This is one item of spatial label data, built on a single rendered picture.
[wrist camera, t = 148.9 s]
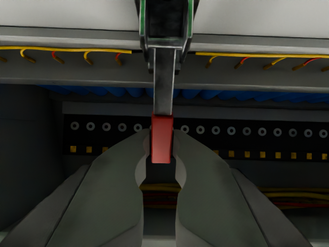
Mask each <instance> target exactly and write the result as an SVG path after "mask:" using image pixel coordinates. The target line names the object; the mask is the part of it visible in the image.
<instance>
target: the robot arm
mask: <svg viewBox="0 0 329 247"><path fill-rule="evenodd" d="M149 154H151V129H149V128H145V129H142V130H141V131H139V132H137V133H135V134H133V135H132V136H130V137H128V138H126V139H124V140H123V141H121V142H119V143H117V144H115V145H114V146H112V147H111V148H109V149H108V150H106V151H105V152H103V153H102V154H101V155H100V156H98V157H97V158H96V159H95V160H94V161H93V162H92V163H91V164H89V165H82V166H81V167H80V168H79V169H77V170H76V171H75V172H74V173H73V174H72V175H71V176H69V177H68V178H67V179H66V180H65V181H64V182H63V183H61V184H60V185H59V186H58V187H57V188H56V189H55V190H54V191H52V192H51V193H50V194H49V195H48V196H47V197H46V198H44V199H43V200H42V201H41V202H40V203H39V204H38V205H36V206H35V207H34V208H33V209H32V210H31V211H30V212H29V213H28V214H26V215H25V216H24V217H23V218H22V219H21V220H20V221H19V222H18V223H17V224H16V225H15V226H14V227H13V229H12V230H11V231H10V232H9V233H8V234H7V235H6V236H5V238H4V239H3V240H2V241H1V242H0V247H141V245H142V235H143V193H142V191H141V190H140V188H139V186H140V185H141V183H142V182H143V181H144V180H145V178H146V158H147V157H148V156H149ZM171 154H173V156H174V158H175V159H176V172H175V179H176V180H177V182H178V183H179V184H180V186H181V188H182V189H181V191H180V192H179V193H178V198H177V209H176V220H175V231H176V247H313V246H312V245H311V243H310V242H309V241H308V239H307V238H306V237H305V236H304V235H303V233H302V232H301V231H300V230H299V229H298V228H297V226H296V225H295V224H294V223H293V222H292V221H291V220H290V219H289V218H288V217H287V216H286V215H285V214H284V213H283V212H282V211H281V210H280V209H279V208H278V207H277V206H276V205H275V204H274V203H273V202H272V201H271V200H270V199H269V198H268V197H267V196H266V195H265V194H264V193H263V192H262V191H261V190H260V189H259V188H258V187H257V186H256V185H255V184H254V183H253V182H252V181H251V180H250V179H249V178H248V177H247V176H245V175H244V174H243V173H242V172H241V171H240V170H239V169H238V168H231V167H230V166H229V165H228V164H227V163H226V162H225V161H224V160H223V159H222V158H221V157H220V156H218V155H217V154H216V153H215V152H213V151H212V150H211V149H209V148H208V147H207V146H205V145H203V144H202V143H200V142H199V141H197V140H195V139H194V138H192V137H190V136H189V135H187V134H186V133H184V132H183V131H181V130H178V129H174V130H173V131H172V143H171Z"/></svg>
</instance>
